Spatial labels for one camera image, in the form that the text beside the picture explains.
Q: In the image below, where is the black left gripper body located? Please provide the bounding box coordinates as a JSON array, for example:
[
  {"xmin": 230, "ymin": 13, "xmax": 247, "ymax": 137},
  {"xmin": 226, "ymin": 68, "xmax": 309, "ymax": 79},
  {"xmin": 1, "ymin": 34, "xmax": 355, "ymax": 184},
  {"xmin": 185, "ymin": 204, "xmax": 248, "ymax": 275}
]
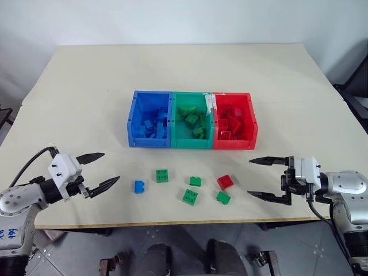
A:
[{"xmin": 64, "ymin": 175, "xmax": 90, "ymax": 200}]

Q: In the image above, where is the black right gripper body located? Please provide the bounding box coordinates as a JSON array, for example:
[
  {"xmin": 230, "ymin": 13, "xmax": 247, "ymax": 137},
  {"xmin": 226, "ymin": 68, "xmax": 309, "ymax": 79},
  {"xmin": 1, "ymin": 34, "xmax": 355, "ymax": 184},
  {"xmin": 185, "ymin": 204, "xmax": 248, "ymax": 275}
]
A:
[{"xmin": 281, "ymin": 156, "xmax": 315, "ymax": 202}]

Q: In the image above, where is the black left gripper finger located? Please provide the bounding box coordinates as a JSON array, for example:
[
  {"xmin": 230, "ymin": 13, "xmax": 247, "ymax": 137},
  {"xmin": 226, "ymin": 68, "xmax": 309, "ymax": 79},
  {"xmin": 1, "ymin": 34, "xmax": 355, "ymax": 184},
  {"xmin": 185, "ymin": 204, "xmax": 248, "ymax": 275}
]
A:
[
  {"xmin": 86, "ymin": 175, "xmax": 121, "ymax": 200},
  {"xmin": 75, "ymin": 152, "xmax": 106, "ymax": 166}
]

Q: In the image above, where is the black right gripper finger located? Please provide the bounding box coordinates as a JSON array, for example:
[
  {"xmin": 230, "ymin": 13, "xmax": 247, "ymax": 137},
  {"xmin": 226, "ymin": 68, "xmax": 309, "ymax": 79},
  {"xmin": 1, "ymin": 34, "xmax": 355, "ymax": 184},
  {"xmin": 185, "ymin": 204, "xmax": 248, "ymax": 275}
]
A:
[
  {"xmin": 247, "ymin": 190, "xmax": 293, "ymax": 206},
  {"xmin": 248, "ymin": 156, "xmax": 290, "ymax": 167}
]

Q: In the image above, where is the red plastic bin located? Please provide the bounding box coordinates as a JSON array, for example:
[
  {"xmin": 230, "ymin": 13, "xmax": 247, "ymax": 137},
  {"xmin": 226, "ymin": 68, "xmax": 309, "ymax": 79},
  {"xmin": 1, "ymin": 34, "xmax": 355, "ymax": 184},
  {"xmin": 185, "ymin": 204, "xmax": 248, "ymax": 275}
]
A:
[{"xmin": 211, "ymin": 92, "xmax": 259, "ymax": 151}]

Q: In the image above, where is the blue plastic bin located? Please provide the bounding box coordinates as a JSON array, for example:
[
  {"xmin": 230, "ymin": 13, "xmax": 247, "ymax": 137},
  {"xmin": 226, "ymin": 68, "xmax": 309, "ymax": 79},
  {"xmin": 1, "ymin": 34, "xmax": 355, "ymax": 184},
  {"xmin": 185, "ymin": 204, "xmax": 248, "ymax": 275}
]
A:
[{"xmin": 126, "ymin": 90, "xmax": 174, "ymax": 149}]

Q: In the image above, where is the rusty table caster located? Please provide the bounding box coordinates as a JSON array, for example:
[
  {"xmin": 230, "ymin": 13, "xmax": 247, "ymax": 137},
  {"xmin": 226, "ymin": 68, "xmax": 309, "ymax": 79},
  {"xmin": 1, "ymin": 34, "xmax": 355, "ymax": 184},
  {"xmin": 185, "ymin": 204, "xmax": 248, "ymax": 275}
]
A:
[
  {"xmin": 98, "ymin": 251, "xmax": 129, "ymax": 276},
  {"xmin": 252, "ymin": 249, "xmax": 279, "ymax": 274}
]

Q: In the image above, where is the dark rounded shape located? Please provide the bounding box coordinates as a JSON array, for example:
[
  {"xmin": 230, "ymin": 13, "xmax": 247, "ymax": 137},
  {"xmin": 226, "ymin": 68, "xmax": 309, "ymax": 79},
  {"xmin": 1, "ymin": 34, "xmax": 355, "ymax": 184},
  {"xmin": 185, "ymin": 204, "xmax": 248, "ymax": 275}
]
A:
[
  {"xmin": 206, "ymin": 239, "xmax": 246, "ymax": 276},
  {"xmin": 141, "ymin": 243, "xmax": 171, "ymax": 276}
]

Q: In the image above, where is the blue toy brick stack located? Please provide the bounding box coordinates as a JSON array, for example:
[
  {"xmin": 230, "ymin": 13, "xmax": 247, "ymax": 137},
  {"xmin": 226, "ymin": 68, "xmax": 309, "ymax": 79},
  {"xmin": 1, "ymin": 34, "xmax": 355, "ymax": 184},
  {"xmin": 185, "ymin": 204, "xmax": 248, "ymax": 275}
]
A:
[{"xmin": 156, "ymin": 107, "xmax": 170, "ymax": 139}]

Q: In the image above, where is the green plastic bin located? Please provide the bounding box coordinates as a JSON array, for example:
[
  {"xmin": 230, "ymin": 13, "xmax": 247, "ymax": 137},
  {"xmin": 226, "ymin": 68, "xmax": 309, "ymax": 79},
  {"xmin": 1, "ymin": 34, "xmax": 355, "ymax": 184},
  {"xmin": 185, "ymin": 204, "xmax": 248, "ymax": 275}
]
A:
[{"xmin": 170, "ymin": 91, "xmax": 216, "ymax": 150}]

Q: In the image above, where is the white tape strip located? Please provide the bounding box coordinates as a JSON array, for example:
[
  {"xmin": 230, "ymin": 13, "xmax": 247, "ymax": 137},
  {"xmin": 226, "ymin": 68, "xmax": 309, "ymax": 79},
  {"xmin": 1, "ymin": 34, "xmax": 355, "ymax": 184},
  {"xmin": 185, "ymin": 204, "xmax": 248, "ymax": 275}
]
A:
[{"xmin": 202, "ymin": 92, "xmax": 225, "ymax": 115}]

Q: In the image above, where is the dark chair edge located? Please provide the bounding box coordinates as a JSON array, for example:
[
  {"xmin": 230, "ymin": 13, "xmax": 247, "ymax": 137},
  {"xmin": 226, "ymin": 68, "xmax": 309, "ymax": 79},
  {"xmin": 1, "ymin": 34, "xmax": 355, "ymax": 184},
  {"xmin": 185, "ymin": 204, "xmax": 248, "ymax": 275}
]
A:
[{"xmin": 0, "ymin": 105, "xmax": 14, "ymax": 129}]

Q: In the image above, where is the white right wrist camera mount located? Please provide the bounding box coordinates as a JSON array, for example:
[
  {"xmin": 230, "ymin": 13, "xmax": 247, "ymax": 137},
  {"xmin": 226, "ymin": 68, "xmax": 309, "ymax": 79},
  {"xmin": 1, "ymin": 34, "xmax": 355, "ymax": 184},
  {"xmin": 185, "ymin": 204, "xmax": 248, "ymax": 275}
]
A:
[{"xmin": 294, "ymin": 156, "xmax": 321, "ymax": 187}]

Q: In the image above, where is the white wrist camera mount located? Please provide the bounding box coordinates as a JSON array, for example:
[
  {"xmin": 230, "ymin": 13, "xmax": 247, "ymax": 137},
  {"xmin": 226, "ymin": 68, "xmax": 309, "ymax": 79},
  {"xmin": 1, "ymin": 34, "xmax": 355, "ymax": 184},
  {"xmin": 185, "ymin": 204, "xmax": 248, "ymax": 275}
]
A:
[
  {"xmin": 294, "ymin": 156, "xmax": 321, "ymax": 187},
  {"xmin": 47, "ymin": 154, "xmax": 83, "ymax": 202}
]

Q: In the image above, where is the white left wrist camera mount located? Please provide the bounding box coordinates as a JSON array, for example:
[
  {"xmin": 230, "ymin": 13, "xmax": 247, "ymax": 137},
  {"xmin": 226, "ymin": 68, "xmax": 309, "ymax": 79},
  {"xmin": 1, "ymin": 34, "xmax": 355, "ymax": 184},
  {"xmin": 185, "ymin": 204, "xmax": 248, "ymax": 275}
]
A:
[{"xmin": 47, "ymin": 154, "xmax": 83, "ymax": 202}]

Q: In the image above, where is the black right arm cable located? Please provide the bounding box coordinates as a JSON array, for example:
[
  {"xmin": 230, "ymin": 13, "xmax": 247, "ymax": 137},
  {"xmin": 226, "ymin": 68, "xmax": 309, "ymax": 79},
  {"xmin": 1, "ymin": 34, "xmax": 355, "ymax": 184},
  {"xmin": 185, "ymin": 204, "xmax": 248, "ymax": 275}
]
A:
[{"xmin": 306, "ymin": 198, "xmax": 357, "ymax": 261}]

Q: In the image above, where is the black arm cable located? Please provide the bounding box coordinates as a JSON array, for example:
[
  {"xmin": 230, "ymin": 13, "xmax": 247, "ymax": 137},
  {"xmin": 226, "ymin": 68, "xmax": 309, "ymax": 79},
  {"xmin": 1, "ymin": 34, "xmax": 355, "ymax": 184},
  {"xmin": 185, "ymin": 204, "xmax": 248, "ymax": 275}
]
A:
[
  {"xmin": 8, "ymin": 146, "xmax": 60, "ymax": 188},
  {"xmin": 306, "ymin": 198, "xmax": 357, "ymax": 261}
]

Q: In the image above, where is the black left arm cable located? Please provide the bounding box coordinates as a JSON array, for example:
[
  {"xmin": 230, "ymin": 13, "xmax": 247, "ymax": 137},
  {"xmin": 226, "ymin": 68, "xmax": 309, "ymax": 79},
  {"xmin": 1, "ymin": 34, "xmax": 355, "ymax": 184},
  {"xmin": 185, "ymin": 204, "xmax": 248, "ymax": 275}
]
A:
[{"xmin": 8, "ymin": 146, "xmax": 60, "ymax": 188}]

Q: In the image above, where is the black stand frame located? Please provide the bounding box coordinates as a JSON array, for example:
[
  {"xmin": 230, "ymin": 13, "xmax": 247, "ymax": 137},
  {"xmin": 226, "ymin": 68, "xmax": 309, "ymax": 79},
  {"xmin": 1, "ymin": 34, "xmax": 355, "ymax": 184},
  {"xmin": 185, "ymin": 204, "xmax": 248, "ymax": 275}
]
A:
[{"xmin": 332, "ymin": 37, "xmax": 368, "ymax": 123}]

